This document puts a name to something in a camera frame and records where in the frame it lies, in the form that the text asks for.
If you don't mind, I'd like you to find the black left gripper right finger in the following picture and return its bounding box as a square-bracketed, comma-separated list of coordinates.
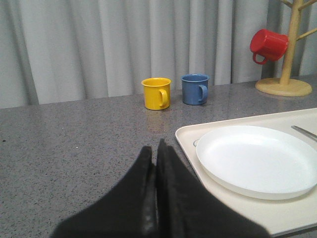
[157, 139, 270, 238]

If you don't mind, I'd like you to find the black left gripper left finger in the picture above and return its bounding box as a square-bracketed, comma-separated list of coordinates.
[51, 146, 157, 238]

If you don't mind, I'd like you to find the white round plate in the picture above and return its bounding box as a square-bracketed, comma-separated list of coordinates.
[196, 125, 317, 200]

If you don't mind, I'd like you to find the silver metal fork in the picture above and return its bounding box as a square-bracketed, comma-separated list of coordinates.
[291, 125, 317, 142]

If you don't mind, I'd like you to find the cream rabbit print tray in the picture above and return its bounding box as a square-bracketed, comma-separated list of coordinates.
[175, 108, 317, 237]

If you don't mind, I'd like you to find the yellow enamel mug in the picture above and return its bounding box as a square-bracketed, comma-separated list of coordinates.
[142, 77, 171, 111]

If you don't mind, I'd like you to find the blue enamel mug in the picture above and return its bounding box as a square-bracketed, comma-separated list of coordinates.
[181, 74, 210, 105]

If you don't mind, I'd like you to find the wooden mug tree stand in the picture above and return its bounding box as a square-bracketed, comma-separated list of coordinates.
[255, 0, 317, 97]

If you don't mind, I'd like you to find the grey pleated curtain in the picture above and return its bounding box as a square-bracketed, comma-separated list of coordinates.
[0, 0, 317, 109]

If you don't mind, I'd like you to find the red enamel mug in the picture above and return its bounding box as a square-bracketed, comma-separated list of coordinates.
[250, 29, 289, 64]

